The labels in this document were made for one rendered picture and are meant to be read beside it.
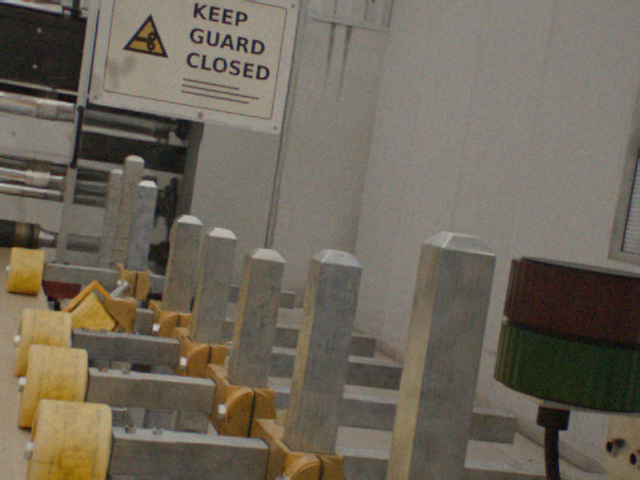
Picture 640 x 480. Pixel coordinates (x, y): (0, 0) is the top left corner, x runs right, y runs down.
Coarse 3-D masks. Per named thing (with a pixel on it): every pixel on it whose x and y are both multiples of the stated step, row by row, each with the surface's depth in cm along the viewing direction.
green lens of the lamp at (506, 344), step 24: (504, 336) 47; (528, 336) 45; (504, 360) 46; (528, 360) 45; (552, 360) 45; (576, 360) 44; (600, 360) 44; (624, 360) 44; (504, 384) 46; (528, 384) 45; (552, 384) 45; (576, 384) 44; (600, 384) 44; (624, 384) 44; (624, 408) 45
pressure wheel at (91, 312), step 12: (84, 300) 168; (96, 300) 169; (72, 312) 167; (84, 312) 167; (96, 312) 168; (108, 312) 170; (72, 324) 166; (84, 324) 167; (96, 324) 167; (108, 324) 168
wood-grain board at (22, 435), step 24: (0, 264) 258; (0, 288) 220; (0, 312) 191; (0, 336) 170; (0, 360) 152; (0, 384) 138; (0, 408) 126; (0, 432) 117; (24, 432) 118; (0, 456) 108
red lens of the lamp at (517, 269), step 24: (528, 264) 46; (528, 288) 45; (552, 288) 45; (576, 288) 44; (600, 288) 44; (624, 288) 44; (504, 312) 47; (528, 312) 45; (552, 312) 45; (576, 312) 44; (600, 312) 44; (624, 312) 44; (600, 336) 44; (624, 336) 44
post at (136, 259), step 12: (144, 192) 215; (156, 192) 216; (144, 204) 215; (132, 216) 217; (144, 216) 216; (132, 228) 215; (144, 228) 216; (132, 240) 215; (144, 240) 216; (132, 252) 216; (144, 252) 216; (132, 264) 216; (144, 264) 216; (120, 408) 218
